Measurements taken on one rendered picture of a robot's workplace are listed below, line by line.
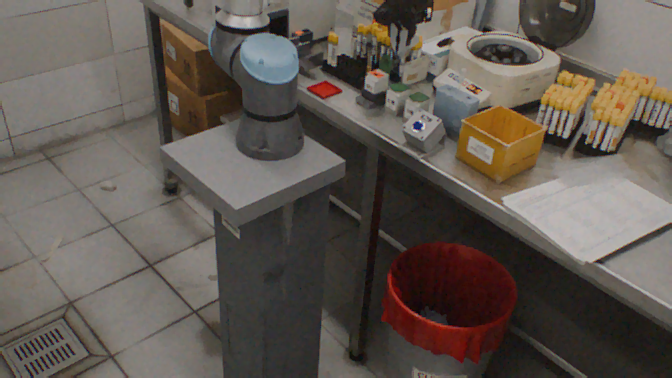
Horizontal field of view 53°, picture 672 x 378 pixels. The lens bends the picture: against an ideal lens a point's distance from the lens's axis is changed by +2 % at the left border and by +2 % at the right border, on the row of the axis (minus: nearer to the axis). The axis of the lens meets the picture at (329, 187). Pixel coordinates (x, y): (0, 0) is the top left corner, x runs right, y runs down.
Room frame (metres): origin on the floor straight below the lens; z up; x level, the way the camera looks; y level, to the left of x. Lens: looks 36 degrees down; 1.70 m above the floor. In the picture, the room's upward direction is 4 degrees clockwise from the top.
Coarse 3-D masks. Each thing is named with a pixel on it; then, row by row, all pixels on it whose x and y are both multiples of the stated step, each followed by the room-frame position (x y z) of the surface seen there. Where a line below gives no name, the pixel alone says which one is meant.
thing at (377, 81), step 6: (372, 72) 1.57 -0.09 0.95; (378, 72) 1.57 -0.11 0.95; (366, 78) 1.55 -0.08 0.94; (372, 78) 1.55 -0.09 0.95; (378, 78) 1.54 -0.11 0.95; (384, 78) 1.55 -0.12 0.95; (366, 84) 1.55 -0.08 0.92; (372, 84) 1.54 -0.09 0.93; (378, 84) 1.54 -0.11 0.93; (384, 84) 1.55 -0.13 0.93; (372, 90) 1.53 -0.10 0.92; (378, 90) 1.54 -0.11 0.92
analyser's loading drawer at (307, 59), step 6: (282, 36) 1.85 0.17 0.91; (294, 42) 1.77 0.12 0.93; (306, 42) 1.74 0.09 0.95; (300, 48) 1.73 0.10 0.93; (306, 48) 1.74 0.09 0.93; (300, 54) 1.73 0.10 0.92; (306, 54) 1.73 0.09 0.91; (312, 54) 1.69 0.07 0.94; (318, 54) 1.70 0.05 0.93; (300, 60) 1.69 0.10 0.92; (306, 60) 1.67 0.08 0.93; (312, 60) 1.68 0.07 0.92; (318, 60) 1.70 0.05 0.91; (306, 66) 1.67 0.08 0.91; (312, 66) 1.68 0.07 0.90; (318, 66) 1.70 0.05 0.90
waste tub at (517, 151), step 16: (496, 112) 1.38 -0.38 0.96; (512, 112) 1.36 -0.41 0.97; (464, 128) 1.30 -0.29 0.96; (480, 128) 1.35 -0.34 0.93; (496, 128) 1.38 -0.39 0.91; (512, 128) 1.35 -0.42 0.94; (528, 128) 1.32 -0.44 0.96; (544, 128) 1.29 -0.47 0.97; (464, 144) 1.29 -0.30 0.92; (480, 144) 1.26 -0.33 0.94; (496, 144) 1.23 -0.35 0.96; (512, 144) 1.21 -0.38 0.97; (528, 144) 1.25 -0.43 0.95; (464, 160) 1.28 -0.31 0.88; (480, 160) 1.25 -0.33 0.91; (496, 160) 1.22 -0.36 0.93; (512, 160) 1.22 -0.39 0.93; (528, 160) 1.26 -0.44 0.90; (496, 176) 1.21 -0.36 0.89; (512, 176) 1.23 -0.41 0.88
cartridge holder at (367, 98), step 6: (366, 90) 1.55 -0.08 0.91; (384, 90) 1.55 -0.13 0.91; (360, 96) 1.55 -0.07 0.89; (366, 96) 1.54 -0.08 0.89; (372, 96) 1.53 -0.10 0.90; (378, 96) 1.53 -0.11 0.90; (384, 96) 1.55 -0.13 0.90; (360, 102) 1.53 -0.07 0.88; (366, 102) 1.52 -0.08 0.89; (372, 102) 1.52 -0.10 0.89; (378, 102) 1.53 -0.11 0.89; (384, 102) 1.55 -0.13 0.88
